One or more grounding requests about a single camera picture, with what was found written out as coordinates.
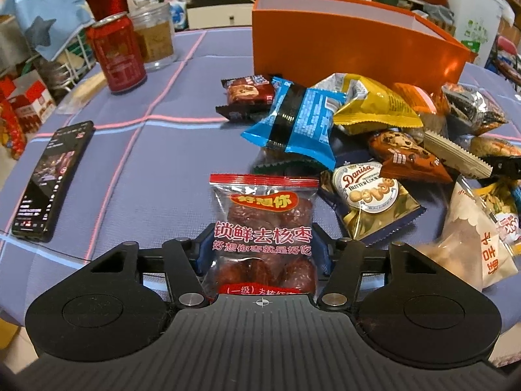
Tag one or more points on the black smartphone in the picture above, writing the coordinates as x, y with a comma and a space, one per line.
42, 201

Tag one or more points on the orange storage box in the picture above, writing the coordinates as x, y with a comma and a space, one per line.
307, 40

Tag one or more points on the orange cracker pack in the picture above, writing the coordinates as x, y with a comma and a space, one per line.
416, 98

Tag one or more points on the brown chocolate chip packet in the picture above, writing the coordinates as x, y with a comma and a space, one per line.
402, 158

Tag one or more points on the brown chocolate cookie packet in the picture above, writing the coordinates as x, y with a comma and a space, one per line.
248, 98

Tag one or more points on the white red-lettered snack bag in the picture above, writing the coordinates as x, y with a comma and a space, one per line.
471, 246

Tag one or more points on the clear plastic jar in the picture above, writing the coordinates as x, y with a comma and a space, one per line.
155, 35

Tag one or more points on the gold Danisa cookie packet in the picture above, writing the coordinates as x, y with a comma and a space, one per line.
369, 207

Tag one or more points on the blue cookie packet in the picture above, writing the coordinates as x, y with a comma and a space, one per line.
299, 121

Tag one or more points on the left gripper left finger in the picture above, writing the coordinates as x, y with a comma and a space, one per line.
183, 286

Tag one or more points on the silver orange snack bag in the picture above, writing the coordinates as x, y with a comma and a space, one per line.
474, 108

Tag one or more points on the red jujube snack bag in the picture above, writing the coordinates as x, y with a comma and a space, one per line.
262, 243

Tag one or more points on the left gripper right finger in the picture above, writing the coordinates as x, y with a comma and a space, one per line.
349, 261

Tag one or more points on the white chest freezer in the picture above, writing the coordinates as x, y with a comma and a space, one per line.
477, 23

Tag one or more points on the yellow chip bag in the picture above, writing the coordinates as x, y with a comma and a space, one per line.
369, 105

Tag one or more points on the blue shark cloth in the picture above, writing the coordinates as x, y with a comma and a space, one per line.
49, 25

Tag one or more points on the red soda can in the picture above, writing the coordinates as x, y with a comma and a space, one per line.
116, 49

